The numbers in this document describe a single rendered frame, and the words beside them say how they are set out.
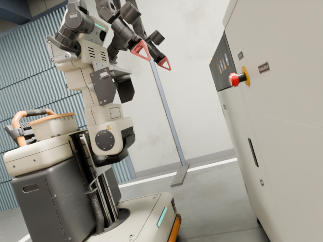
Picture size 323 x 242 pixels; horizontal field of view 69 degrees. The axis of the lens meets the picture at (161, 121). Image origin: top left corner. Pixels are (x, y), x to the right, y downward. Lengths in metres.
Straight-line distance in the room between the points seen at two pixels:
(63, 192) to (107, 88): 0.52
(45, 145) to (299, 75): 1.04
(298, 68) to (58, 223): 1.12
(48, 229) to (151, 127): 2.08
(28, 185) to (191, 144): 2.15
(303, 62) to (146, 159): 2.94
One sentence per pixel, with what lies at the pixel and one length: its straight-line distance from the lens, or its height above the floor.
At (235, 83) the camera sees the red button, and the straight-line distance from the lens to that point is 0.62.
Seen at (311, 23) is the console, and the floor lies 0.82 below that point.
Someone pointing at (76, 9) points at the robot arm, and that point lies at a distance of 1.08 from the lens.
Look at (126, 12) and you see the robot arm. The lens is 1.00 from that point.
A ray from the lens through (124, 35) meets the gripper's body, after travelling 0.99.
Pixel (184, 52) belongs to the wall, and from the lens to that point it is 3.00.
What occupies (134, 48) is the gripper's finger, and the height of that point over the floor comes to 1.04.
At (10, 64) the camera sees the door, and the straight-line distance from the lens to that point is 4.14.
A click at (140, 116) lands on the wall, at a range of 3.11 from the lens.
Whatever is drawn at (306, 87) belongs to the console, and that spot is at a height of 0.75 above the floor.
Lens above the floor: 0.78
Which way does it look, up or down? 3 degrees down
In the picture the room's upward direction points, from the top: 17 degrees counter-clockwise
